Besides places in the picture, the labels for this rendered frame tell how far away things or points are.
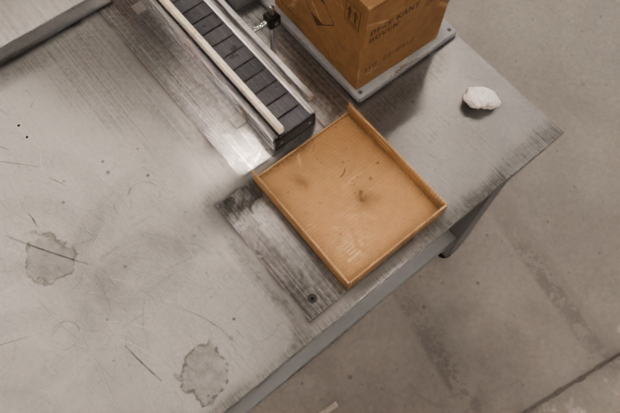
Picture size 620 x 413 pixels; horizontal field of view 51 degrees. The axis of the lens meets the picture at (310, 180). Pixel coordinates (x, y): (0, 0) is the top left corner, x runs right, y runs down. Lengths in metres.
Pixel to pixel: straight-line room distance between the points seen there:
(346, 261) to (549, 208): 1.23
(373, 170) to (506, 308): 0.99
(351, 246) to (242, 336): 0.27
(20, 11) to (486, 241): 1.55
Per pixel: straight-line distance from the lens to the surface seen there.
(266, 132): 1.34
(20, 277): 1.37
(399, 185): 1.35
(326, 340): 1.86
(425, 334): 2.13
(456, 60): 1.53
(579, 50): 2.77
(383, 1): 1.22
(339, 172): 1.34
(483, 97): 1.46
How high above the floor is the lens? 2.04
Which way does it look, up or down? 65 degrees down
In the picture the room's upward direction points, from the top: 4 degrees clockwise
